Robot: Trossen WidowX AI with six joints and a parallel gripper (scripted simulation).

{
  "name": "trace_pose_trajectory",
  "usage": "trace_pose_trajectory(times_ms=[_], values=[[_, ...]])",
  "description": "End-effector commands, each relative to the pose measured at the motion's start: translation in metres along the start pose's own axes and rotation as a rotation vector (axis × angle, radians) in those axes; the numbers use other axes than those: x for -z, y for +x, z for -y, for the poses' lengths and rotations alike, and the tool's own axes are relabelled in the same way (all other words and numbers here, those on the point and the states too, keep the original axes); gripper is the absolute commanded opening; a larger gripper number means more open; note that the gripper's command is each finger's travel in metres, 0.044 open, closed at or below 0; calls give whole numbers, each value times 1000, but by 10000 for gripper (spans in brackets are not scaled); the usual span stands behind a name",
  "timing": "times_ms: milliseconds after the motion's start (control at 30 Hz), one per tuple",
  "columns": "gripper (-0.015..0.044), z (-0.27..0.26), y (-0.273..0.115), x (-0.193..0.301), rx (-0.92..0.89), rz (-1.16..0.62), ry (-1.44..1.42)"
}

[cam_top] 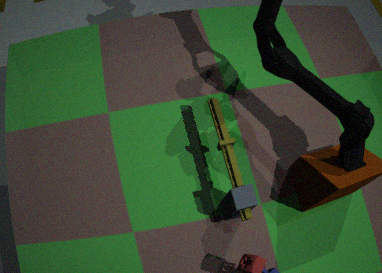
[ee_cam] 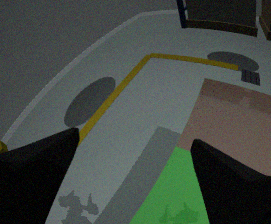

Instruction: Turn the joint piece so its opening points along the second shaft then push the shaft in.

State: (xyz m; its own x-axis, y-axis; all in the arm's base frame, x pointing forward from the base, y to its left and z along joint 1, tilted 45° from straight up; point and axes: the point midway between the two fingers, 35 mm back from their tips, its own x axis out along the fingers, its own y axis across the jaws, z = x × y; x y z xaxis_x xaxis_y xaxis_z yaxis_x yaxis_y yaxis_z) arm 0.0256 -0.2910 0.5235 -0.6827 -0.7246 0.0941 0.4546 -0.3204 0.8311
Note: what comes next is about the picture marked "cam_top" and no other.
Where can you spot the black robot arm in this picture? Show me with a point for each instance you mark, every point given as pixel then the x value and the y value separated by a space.
pixel 356 119

